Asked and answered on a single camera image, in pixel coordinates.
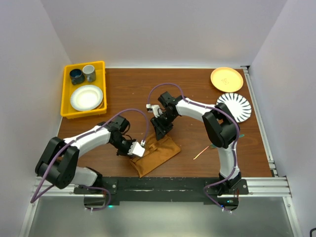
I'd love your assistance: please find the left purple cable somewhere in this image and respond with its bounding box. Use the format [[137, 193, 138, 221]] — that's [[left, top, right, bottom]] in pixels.
[[30, 109, 150, 211]]

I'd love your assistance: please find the rose gold spoon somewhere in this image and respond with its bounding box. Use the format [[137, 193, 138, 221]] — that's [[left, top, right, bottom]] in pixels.
[[193, 146, 210, 160]]

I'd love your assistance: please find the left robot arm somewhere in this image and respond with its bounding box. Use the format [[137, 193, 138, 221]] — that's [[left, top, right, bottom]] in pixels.
[[35, 116, 136, 194]]

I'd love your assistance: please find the yellow plate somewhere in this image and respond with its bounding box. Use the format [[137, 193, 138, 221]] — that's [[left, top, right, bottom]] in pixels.
[[210, 67, 243, 93]]

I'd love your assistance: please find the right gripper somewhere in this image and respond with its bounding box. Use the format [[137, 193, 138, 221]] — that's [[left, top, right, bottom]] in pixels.
[[151, 112, 177, 141]]

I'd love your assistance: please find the dark blue mug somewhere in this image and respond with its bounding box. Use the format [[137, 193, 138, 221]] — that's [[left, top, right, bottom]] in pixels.
[[69, 69, 85, 85]]

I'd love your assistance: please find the brown cloth napkin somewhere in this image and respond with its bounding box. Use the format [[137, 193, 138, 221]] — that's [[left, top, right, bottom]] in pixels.
[[129, 133, 181, 178]]

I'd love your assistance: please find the iridescent fork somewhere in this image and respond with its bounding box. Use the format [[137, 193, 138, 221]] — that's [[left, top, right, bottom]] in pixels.
[[210, 134, 244, 149]]

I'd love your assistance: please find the yellow plastic tray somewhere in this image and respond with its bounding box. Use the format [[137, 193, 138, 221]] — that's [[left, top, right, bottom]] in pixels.
[[61, 61, 107, 119]]

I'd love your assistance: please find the grey mug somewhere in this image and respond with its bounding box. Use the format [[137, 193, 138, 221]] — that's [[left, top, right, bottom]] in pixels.
[[82, 65, 96, 82]]

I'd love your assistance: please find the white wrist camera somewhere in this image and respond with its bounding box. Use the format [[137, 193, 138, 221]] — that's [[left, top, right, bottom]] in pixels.
[[146, 104, 161, 118], [127, 141, 145, 157]]

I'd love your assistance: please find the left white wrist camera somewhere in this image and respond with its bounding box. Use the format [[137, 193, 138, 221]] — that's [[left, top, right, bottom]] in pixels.
[[127, 141, 145, 157]]

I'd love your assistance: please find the purple cable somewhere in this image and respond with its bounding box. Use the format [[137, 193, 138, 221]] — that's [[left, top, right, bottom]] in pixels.
[[30, 109, 150, 211], [147, 82, 240, 212]]

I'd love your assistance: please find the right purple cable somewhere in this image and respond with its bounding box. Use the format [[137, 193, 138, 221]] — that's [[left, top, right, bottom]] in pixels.
[[147, 82, 240, 212]]

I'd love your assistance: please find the black striped white plate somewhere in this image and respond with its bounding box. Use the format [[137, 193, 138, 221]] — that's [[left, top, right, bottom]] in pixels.
[[216, 93, 252, 123]]

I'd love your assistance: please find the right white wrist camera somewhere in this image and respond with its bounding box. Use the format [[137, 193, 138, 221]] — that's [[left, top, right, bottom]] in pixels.
[[146, 104, 161, 118]]

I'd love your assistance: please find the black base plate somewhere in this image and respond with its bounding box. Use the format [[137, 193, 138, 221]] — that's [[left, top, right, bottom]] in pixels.
[[74, 177, 249, 210]]

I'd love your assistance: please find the white bowl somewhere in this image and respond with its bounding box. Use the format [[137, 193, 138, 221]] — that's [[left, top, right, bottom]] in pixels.
[[70, 85, 103, 112]]

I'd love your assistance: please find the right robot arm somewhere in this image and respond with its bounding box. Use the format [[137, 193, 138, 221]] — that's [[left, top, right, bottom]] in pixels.
[[146, 92, 241, 195]]

